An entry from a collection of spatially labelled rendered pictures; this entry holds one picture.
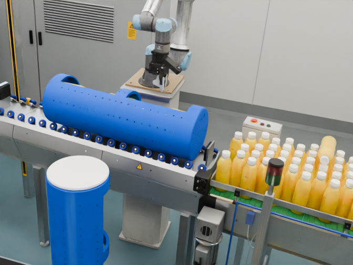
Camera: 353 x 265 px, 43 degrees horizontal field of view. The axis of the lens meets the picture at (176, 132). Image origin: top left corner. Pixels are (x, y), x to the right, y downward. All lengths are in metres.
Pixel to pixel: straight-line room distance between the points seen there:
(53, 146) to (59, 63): 1.70
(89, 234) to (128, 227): 1.08
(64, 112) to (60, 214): 0.65
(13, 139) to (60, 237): 0.88
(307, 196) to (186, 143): 0.62
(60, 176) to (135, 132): 0.47
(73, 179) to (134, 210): 1.11
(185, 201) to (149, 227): 0.75
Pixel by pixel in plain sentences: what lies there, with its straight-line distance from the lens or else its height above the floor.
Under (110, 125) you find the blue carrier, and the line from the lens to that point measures 2.38.
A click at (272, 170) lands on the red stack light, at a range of 1.86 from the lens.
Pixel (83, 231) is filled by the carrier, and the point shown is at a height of 0.80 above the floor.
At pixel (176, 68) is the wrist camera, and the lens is 2.25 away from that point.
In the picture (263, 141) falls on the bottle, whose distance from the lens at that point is 2.41.
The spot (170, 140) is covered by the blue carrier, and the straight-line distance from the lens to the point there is 2.25.
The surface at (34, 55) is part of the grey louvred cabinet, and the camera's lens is 4.38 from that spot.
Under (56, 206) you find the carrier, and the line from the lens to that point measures 2.09.
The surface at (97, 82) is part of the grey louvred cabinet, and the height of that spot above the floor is 0.63.
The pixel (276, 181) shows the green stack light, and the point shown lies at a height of 1.19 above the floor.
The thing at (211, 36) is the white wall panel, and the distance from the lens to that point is 5.02.
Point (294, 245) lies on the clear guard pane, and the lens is 2.19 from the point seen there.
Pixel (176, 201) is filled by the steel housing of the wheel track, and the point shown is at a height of 0.71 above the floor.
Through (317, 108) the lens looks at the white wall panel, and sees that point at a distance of 5.15.
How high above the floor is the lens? 2.18
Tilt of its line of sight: 28 degrees down
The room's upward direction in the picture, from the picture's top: 5 degrees clockwise
